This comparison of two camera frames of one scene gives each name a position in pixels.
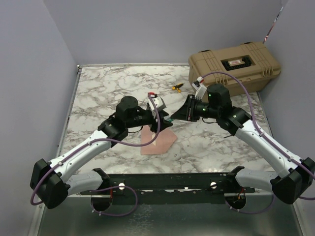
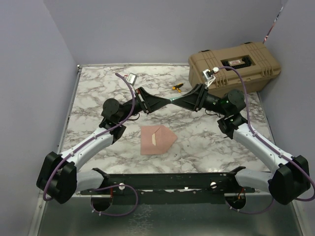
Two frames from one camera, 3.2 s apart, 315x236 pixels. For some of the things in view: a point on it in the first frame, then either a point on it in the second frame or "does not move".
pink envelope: x=164 y=140 does not move
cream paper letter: x=153 y=135 does not move
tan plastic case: x=256 y=63 does not move
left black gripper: x=163 y=124 to x=150 y=103
